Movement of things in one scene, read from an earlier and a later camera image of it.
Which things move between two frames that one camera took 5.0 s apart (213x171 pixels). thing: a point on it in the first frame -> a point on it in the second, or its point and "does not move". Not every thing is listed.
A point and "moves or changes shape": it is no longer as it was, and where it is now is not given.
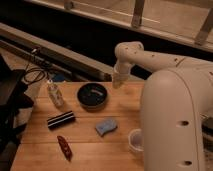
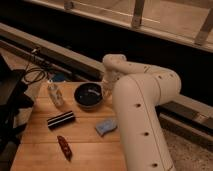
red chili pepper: x=65 y=147 does not move
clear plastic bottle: x=55 y=94 does not move
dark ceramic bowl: x=92 y=95 moves or changes shape
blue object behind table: x=59 y=77 does not move
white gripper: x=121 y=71 -> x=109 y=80
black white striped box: x=61 y=120 does not move
